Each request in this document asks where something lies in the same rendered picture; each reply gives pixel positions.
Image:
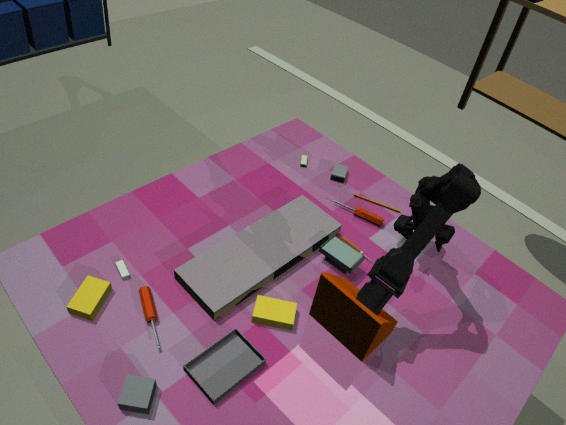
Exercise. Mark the orange-brown hexagonal tool handle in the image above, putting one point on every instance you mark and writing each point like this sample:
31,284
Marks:
345,240

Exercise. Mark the orange-handled awl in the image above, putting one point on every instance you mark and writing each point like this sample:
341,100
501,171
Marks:
363,214
148,308

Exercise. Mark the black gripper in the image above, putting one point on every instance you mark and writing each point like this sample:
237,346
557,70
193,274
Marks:
405,227

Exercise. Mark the grey rectangular panel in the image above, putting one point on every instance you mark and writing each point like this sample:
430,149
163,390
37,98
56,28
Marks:
223,276

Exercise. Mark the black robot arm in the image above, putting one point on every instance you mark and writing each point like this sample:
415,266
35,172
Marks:
451,193

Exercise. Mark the yellow rectangular block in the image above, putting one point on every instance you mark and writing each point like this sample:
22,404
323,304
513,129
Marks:
274,312
89,297

